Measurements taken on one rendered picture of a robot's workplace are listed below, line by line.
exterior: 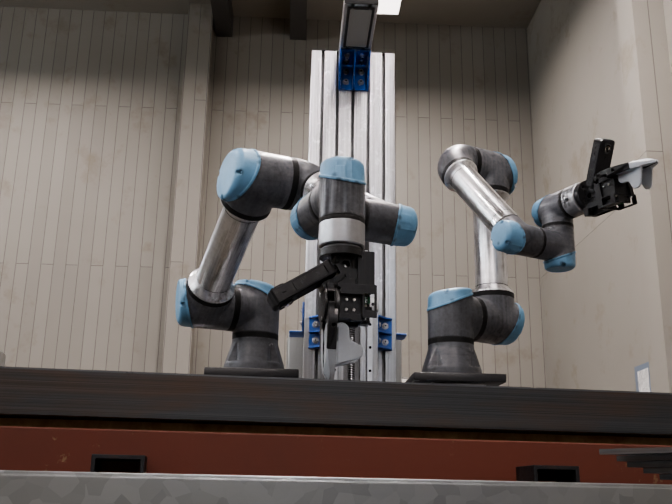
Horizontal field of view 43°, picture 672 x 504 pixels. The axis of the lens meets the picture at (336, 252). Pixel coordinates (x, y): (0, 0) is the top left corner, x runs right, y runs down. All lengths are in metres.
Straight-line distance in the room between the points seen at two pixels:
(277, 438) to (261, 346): 1.17
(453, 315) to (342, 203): 0.85
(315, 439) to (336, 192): 0.53
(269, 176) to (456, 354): 0.67
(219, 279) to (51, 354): 7.97
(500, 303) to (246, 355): 0.67
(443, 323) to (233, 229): 0.59
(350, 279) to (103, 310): 8.61
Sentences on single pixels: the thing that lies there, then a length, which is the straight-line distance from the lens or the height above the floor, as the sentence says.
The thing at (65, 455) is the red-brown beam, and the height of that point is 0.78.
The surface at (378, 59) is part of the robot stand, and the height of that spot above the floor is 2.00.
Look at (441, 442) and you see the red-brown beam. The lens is 0.95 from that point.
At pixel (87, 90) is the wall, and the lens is 10.87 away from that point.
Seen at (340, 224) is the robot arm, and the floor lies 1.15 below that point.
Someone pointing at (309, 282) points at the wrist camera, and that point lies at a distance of 1.31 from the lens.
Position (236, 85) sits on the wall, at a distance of 10.65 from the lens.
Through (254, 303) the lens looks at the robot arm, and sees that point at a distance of 2.10.
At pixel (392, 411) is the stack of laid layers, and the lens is 0.94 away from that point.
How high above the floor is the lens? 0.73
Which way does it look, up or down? 17 degrees up
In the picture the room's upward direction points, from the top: 1 degrees clockwise
